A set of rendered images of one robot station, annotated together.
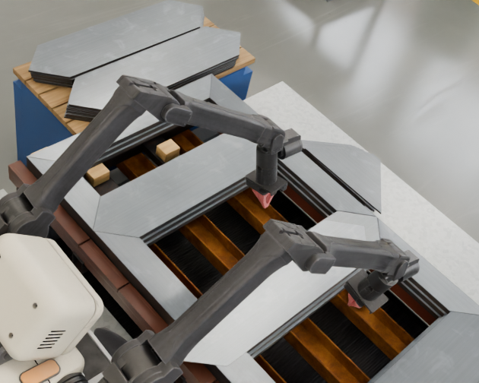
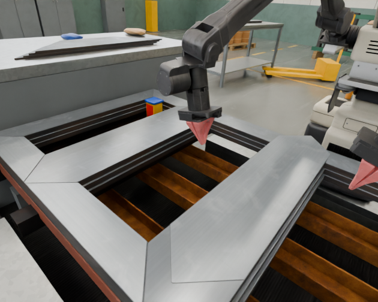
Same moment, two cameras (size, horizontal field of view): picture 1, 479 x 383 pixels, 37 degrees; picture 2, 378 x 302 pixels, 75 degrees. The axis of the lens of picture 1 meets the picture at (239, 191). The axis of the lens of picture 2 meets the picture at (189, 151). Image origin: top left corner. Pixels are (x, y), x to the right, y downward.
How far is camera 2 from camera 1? 2.14 m
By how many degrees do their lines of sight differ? 101
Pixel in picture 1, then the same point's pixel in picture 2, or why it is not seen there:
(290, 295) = (254, 175)
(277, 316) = (258, 160)
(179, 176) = not seen: outside the picture
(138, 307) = not seen: hidden behind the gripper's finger
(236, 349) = (278, 142)
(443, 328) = (95, 168)
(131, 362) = not seen: hidden behind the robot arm
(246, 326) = (279, 153)
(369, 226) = (161, 285)
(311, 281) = (237, 189)
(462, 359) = (89, 150)
